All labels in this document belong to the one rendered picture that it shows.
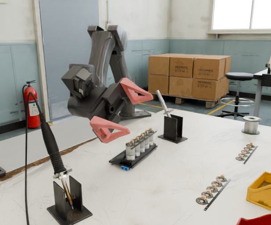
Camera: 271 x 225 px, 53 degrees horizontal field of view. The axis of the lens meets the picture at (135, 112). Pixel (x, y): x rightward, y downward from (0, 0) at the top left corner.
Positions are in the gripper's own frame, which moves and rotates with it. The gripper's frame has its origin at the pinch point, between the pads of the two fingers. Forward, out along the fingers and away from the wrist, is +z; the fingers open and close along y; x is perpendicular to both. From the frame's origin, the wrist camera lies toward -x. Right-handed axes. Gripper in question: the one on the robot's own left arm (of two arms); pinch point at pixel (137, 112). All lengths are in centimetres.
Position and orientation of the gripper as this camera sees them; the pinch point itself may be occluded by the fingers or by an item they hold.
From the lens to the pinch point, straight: 55.2
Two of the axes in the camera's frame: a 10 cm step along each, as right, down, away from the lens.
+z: 7.8, 1.0, -6.2
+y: 4.9, -7.2, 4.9
